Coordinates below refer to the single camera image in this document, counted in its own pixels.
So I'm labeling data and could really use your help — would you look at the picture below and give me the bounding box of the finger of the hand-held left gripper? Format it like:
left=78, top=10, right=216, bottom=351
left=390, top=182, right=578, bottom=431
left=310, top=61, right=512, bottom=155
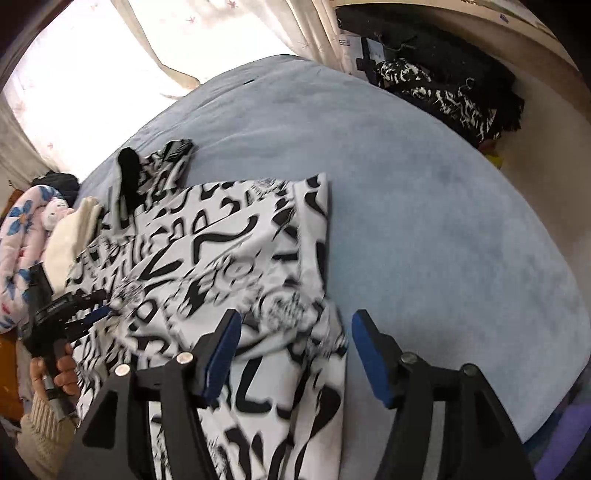
left=67, top=305, right=114, bottom=340
left=65, top=288, right=109, bottom=309

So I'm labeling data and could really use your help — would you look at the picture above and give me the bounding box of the light blue bed blanket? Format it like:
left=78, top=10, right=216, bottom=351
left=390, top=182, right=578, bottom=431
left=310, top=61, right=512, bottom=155
left=74, top=54, right=591, bottom=446

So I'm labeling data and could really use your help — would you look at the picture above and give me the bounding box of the person's left hand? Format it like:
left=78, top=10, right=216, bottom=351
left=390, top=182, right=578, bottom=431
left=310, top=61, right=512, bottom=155
left=30, top=344, right=81, bottom=403

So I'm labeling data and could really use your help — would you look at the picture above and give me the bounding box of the wooden shelf unit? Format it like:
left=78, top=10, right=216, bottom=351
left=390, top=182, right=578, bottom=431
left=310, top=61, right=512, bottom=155
left=332, top=0, right=583, bottom=70

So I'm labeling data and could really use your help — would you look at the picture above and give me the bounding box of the white cardboard box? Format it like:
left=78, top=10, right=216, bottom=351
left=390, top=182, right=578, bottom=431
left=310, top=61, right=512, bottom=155
left=339, top=30, right=384, bottom=84

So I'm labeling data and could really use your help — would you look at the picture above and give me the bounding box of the floral quilt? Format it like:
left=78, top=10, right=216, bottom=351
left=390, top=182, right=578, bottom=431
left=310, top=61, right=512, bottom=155
left=0, top=185, right=75, bottom=334

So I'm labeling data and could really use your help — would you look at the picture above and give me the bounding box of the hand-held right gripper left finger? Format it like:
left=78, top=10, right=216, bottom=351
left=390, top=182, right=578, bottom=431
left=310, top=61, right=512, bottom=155
left=58, top=310, right=243, bottom=480

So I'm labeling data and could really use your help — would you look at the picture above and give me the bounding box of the flower print curtain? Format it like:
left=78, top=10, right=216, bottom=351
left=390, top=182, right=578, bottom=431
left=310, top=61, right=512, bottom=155
left=0, top=0, right=199, bottom=185
left=111, top=0, right=356, bottom=100

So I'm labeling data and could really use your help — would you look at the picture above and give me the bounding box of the purple garment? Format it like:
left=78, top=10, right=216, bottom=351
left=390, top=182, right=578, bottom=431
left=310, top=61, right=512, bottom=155
left=536, top=401, right=591, bottom=480

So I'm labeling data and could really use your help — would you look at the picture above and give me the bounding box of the cream folded garment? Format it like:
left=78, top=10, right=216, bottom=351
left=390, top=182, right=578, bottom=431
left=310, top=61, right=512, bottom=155
left=44, top=196, right=105, bottom=296

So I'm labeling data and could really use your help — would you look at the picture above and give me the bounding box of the person's left forearm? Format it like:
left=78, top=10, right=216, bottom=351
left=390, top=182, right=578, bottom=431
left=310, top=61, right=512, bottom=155
left=16, top=392, right=78, bottom=480

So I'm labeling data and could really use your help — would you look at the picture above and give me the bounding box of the white plush toy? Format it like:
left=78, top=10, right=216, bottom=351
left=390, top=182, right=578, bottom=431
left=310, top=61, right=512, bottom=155
left=39, top=198, right=75, bottom=232

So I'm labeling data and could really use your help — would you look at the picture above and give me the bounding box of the black white patterned garment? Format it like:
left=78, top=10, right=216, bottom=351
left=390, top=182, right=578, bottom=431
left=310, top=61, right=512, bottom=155
left=374, top=60, right=504, bottom=144

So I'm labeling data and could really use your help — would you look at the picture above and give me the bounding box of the black white printed hoodie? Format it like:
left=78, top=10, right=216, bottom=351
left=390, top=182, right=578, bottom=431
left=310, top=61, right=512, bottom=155
left=67, top=138, right=349, bottom=480

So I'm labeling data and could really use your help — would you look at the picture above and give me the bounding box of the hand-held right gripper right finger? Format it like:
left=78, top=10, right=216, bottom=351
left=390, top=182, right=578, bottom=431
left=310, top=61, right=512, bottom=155
left=351, top=309, right=539, bottom=480

